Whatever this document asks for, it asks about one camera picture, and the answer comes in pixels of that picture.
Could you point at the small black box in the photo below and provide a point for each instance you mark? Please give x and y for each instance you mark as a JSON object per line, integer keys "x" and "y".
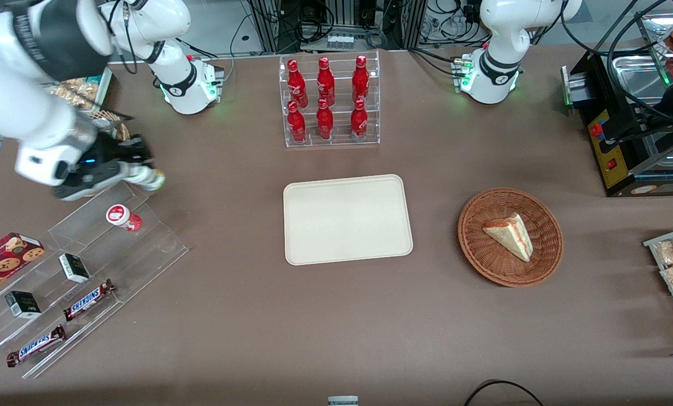
{"x": 22, "y": 304}
{"x": 74, "y": 268}

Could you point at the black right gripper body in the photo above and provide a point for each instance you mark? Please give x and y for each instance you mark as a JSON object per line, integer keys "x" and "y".
{"x": 106, "y": 153}

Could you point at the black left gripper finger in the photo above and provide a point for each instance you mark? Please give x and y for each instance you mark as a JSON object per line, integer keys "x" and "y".
{"x": 629, "y": 128}

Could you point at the steel tray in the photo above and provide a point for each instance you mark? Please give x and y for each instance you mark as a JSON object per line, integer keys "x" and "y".
{"x": 638, "y": 76}

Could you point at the tray of packaged snacks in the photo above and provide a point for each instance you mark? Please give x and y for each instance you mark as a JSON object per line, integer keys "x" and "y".
{"x": 666, "y": 270}

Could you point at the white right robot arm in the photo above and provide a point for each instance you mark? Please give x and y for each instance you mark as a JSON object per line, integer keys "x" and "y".
{"x": 31, "y": 113}

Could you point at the white snack bin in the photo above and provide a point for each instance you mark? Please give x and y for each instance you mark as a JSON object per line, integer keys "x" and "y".
{"x": 108, "y": 90}

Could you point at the black sealing machine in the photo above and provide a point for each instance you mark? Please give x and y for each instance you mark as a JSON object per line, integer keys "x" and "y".
{"x": 612, "y": 146}

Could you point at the clear bag of crackers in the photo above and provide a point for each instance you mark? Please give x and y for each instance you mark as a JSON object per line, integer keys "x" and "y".
{"x": 79, "y": 93}

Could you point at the red cookie box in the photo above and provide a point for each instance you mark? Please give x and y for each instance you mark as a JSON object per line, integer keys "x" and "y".
{"x": 3, "y": 260}

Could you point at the grey device edge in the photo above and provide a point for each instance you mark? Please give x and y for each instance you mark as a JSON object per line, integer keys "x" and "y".
{"x": 343, "y": 401}

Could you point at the beige plastic tray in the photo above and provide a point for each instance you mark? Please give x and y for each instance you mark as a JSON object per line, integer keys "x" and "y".
{"x": 347, "y": 219}

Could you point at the triangular wrapped sandwich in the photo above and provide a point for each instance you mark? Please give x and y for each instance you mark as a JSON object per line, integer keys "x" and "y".
{"x": 511, "y": 235}

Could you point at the clear acrylic bottle rack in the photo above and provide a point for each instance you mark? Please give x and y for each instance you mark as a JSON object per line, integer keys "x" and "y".
{"x": 336, "y": 121}

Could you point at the Snickers chocolate bar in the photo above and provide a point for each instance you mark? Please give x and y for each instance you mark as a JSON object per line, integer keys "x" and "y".
{"x": 88, "y": 300}
{"x": 36, "y": 345}

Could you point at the clear container with red food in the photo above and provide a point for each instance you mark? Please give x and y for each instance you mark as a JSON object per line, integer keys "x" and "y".
{"x": 672, "y": 39}

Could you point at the brown wicker basket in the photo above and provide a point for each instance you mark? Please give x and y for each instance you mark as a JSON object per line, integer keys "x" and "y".
{"x": 488, "y": 259}

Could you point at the light wicker basket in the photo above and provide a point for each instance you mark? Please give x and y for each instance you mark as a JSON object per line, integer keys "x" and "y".
{"x": 123, "y": 131}

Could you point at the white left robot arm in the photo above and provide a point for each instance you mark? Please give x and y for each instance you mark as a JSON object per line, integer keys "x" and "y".
{"x": 500, "y": 28}

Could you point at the clear acrylic stepped stand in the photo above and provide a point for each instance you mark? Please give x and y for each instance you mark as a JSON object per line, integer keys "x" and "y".
{"x": 122, "y": 254}

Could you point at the red cola bottle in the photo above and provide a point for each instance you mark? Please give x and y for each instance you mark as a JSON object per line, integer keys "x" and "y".
{"x": 297, "y": 84}
{"x": 359, "y": 123}
{"x": 297, "y": 125}
{"x": 324, "y": 123}
{"x": 360, "y": 79}
{"x": 325, "y": 82}

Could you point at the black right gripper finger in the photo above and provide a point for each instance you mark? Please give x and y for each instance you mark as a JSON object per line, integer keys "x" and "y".
{"x": 123, "y": 178}
{"x": 139, "y": 149}

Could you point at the white power strip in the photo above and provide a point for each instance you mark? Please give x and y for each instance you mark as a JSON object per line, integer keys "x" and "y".
{"x": 340, "y": 40}

